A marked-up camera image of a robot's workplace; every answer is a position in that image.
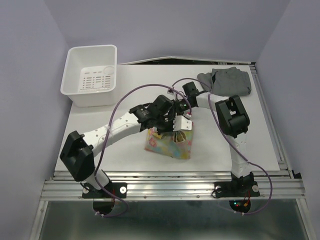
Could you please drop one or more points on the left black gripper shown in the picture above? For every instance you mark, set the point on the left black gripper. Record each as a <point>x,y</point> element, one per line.
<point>171,117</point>

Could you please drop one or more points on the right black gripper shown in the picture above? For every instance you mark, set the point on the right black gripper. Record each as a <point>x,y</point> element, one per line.
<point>176,108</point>

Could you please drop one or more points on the floral pastel skirt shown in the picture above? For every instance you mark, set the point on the floral pastel skirt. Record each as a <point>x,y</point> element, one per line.
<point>176,144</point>

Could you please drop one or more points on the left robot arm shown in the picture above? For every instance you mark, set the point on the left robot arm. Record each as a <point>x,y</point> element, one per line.
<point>79,150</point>

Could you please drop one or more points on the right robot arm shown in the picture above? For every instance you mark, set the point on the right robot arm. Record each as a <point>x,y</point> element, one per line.
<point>233,121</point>

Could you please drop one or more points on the folded grey skirt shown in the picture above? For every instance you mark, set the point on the folded grey skirt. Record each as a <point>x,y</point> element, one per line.
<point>226,82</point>

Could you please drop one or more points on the white plastic basket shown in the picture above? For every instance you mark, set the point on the white plastic basket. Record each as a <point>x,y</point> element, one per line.
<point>90,75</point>

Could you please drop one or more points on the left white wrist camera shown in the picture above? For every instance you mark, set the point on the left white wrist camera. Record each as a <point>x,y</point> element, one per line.
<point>181,123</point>

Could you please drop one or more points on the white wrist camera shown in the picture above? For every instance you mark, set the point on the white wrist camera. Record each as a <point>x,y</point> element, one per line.
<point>170,91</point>
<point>181,123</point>

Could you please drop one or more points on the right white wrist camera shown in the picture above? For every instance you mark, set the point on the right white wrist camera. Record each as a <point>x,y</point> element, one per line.
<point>170,91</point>

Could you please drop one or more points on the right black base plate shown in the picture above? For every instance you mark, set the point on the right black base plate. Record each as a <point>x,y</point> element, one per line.
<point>232,189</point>

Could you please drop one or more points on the aluminium front rail frame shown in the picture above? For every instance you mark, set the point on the aluminium front rail frame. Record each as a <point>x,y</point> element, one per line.
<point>172,199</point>

